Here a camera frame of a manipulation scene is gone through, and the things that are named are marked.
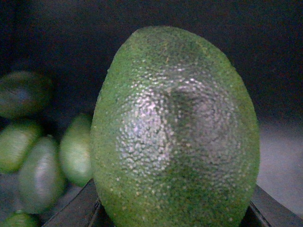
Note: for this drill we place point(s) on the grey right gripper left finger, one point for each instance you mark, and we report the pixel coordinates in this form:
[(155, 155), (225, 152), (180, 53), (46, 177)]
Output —
[(84, 210)]

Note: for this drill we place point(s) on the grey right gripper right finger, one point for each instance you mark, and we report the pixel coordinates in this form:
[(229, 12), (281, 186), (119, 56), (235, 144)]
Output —
[(264, 211)]

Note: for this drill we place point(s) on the green avocado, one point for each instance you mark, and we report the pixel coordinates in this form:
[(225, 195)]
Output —
[(175, 139), (16, 140), (23, 93), (75, 151), (41, 181)]

